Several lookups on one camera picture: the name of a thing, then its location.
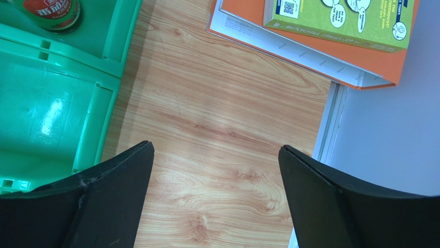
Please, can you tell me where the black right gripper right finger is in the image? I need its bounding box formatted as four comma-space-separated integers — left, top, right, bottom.
278, 145, 439, 247

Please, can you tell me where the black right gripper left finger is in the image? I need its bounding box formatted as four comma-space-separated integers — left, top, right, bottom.
1, 141, 154, 247

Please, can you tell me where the yellow cap soy sauce bottle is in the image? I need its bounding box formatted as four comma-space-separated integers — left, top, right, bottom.
10, 0, 82, 32

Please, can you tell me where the green plastic divided bin tray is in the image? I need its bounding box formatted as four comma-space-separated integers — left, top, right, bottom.
1, 1, 142, 194

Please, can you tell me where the green comic book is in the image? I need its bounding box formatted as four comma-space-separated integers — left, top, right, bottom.
263, 0, 415, 53

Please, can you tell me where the aluminium frame post right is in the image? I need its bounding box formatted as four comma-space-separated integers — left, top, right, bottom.
312, 82, 348, 165

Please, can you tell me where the orange ring binder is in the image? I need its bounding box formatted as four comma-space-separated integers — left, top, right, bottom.
206, 1, 407, 89

